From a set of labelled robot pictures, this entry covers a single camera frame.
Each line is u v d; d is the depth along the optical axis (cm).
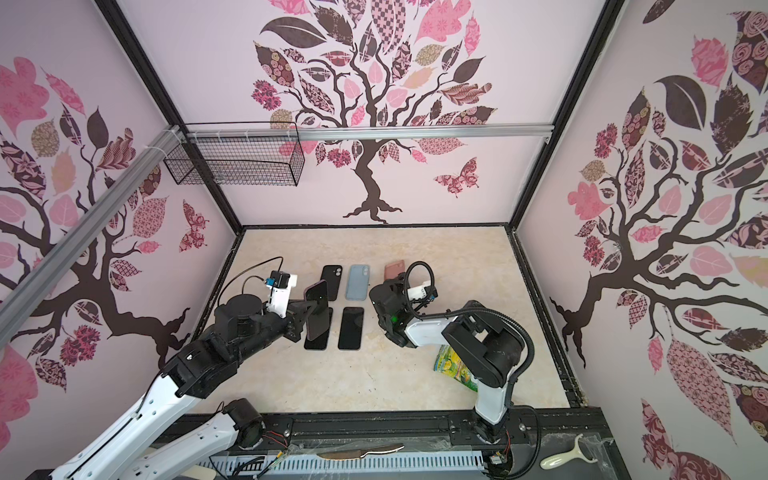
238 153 95
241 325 49
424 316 63
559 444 72
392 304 68
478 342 49
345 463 70
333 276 106
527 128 97
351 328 92
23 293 51
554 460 70
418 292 79
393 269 100
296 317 58
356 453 70
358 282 104
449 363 83
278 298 58
